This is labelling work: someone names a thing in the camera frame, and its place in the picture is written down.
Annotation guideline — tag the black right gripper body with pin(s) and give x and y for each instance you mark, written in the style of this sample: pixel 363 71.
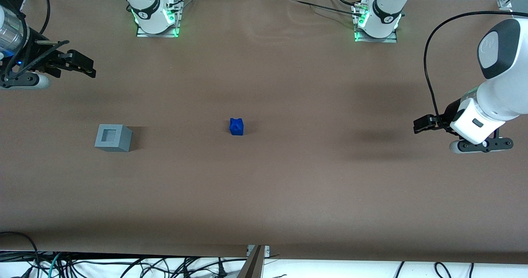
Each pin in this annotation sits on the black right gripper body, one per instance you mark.
pixel 36 57

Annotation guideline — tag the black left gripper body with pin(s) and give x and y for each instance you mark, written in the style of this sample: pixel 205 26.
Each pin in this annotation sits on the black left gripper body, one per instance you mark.
pixel 449 115

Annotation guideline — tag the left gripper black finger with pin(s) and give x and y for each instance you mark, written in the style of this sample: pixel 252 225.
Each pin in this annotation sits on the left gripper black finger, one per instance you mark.
pixel 422 124
pixel 438 120

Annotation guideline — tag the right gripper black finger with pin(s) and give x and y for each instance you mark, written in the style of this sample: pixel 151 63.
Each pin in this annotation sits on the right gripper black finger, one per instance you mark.
pixel 80 61
pixel 53 71

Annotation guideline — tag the small blue plastic part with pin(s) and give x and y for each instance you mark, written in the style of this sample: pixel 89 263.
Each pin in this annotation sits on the small blue plastic part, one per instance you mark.
pixel 236 127

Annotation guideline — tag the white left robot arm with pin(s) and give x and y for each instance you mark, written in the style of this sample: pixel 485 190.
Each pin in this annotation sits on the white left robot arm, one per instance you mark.
pixel 499 92

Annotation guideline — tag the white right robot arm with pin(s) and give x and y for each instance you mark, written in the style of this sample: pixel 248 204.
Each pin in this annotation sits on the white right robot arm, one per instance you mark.
pixel 144 5

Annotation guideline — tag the gray cube base with socket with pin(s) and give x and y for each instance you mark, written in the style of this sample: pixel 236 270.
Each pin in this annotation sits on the gray cube base with socket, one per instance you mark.
pixel 113 144

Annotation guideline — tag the brown table cover sheet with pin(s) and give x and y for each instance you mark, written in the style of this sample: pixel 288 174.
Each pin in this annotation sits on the brown table cover sheet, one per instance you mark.
pixel 288 187

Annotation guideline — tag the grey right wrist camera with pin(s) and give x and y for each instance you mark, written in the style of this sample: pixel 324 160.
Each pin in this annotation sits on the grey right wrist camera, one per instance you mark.
pixel 24 82

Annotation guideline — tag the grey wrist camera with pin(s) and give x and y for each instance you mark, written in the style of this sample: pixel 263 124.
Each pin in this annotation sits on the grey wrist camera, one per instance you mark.
pixel 474 146
pixel 24 82

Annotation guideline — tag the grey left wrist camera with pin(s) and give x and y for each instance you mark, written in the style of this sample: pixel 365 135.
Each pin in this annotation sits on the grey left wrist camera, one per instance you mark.
pixel 474 146

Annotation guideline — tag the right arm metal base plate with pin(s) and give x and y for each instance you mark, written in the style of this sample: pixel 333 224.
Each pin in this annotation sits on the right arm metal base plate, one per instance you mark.
pixel 159 35

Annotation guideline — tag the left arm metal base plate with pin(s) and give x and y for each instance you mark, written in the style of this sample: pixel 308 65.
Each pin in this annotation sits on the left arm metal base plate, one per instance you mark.
pixel 377 40

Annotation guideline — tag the silver corner bracket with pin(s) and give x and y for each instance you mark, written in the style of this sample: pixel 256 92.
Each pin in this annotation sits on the silver corner bracket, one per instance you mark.
pixel 504 2

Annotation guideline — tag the silver bracket plate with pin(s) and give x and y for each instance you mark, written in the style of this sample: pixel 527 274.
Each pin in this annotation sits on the silver bracket plate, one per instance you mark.
pixel 267 251

